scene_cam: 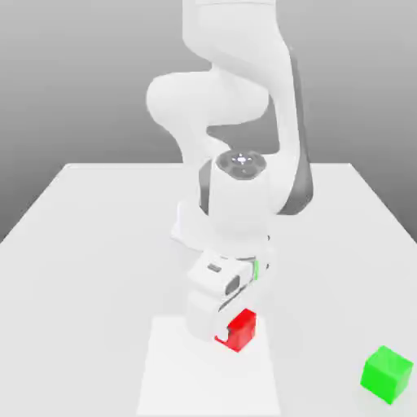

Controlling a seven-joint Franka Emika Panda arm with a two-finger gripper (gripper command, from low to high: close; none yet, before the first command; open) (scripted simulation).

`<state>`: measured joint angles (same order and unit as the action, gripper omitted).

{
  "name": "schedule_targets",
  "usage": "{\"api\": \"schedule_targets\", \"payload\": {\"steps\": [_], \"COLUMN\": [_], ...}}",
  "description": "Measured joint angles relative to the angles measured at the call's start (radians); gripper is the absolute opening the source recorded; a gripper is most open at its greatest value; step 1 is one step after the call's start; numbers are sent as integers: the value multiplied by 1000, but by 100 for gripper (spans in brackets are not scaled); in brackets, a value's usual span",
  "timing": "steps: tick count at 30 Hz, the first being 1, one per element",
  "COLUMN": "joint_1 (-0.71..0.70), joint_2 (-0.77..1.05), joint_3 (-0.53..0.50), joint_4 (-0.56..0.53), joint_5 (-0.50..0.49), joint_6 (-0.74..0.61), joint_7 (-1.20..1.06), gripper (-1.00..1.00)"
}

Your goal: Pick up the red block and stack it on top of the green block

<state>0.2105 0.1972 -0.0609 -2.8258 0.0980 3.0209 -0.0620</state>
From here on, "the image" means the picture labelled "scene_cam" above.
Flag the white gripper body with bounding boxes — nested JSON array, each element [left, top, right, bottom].
[[184, 280, 257, 343]]

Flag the small red cube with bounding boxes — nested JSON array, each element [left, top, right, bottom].
[[213, 308, 257, 353]]

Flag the small green cube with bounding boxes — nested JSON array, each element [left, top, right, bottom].
[[359, 345, 415, 406]]

